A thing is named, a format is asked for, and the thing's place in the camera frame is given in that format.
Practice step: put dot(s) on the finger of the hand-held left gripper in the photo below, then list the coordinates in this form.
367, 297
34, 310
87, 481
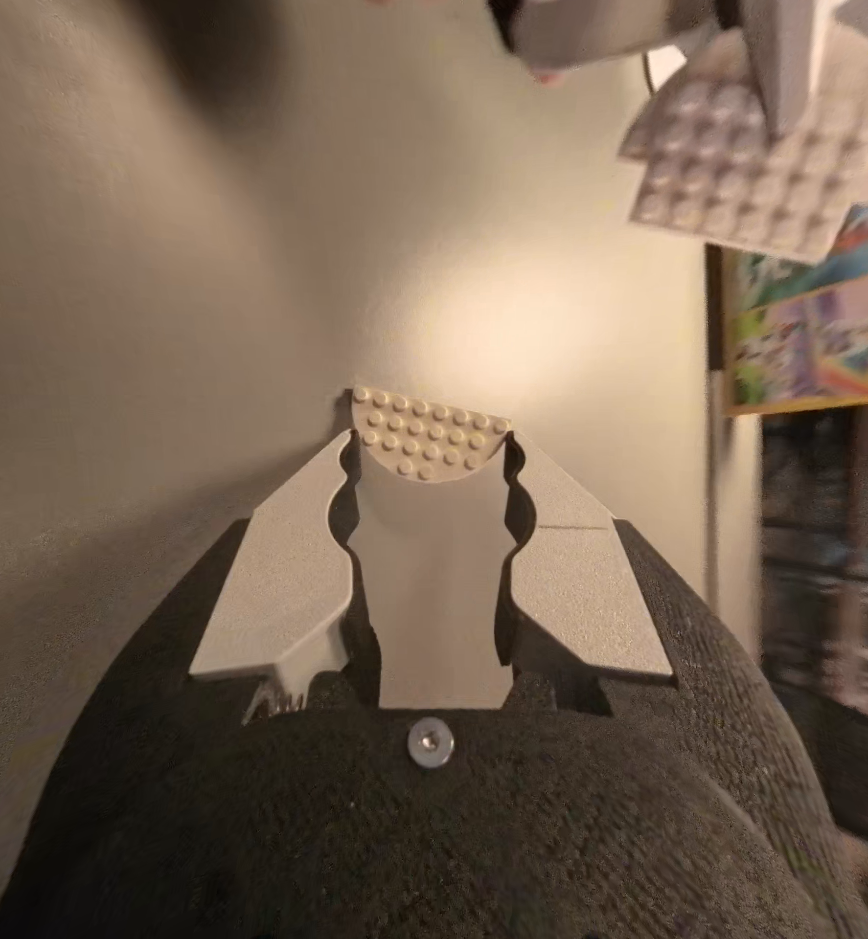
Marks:
786, 59

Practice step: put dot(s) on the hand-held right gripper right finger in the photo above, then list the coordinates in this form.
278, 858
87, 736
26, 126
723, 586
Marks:
581, 587

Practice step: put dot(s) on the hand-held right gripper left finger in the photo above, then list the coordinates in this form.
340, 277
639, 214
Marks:
272, 587

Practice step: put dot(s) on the large white round lego plate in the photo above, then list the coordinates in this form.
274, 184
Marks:
735, 191

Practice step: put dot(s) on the white half round lego plate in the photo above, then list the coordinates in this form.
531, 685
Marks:
419, 440

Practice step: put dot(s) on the yellow lego set box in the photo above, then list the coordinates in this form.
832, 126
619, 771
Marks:
808, 345

